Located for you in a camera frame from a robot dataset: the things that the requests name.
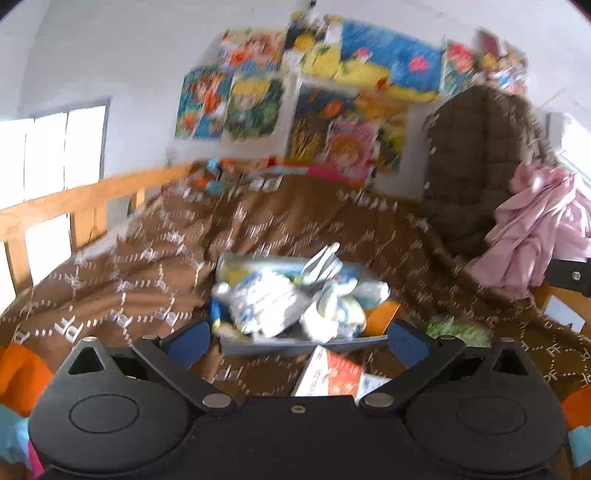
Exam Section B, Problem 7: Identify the striped beige blue sock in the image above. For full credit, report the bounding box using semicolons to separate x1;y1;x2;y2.
300;281;368;343

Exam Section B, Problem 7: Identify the brown printed blanket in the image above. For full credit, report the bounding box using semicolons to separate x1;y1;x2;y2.
0;157;591;480

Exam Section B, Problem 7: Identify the window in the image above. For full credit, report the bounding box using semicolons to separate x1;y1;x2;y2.
0;97;112;296

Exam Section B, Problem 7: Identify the group of colourful wall drawings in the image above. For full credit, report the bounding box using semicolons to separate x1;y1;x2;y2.
173;14;529;183

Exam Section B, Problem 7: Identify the grey shallow tray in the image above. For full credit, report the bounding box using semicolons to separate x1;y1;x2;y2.
213;251;392;357

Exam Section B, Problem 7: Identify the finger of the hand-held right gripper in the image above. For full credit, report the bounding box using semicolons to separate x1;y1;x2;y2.
547;258;591;297

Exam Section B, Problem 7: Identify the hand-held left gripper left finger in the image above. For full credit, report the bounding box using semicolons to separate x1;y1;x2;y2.
55;319;237;413

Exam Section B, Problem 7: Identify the white air conditioner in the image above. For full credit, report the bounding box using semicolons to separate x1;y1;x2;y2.
545;111;591;167

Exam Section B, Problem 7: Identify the red white carton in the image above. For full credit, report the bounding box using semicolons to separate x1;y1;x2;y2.
291;345;366;398

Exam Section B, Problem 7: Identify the wooden bed frame post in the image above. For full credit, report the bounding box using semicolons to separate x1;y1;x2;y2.
531;281;591;334

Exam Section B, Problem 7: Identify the orange card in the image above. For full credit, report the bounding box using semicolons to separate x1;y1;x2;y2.
365;300;400;339

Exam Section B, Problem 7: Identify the clear bag of green peas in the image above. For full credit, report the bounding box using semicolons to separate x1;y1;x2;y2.
425;314;492;349

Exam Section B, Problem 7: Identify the white knitted cloth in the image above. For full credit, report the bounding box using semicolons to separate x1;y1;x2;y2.
210;254;324;333

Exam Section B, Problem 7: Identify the wooden bed rail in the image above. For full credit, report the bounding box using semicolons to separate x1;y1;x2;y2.
0;164;195;296

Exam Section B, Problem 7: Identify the pink cloth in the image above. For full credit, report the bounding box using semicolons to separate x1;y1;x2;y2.
466;161;591;301

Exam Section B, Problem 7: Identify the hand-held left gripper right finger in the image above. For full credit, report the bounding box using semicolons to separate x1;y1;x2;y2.
359;318;542;413

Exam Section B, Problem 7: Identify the brown puffer jacket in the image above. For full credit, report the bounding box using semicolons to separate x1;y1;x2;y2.
422;85;559;259

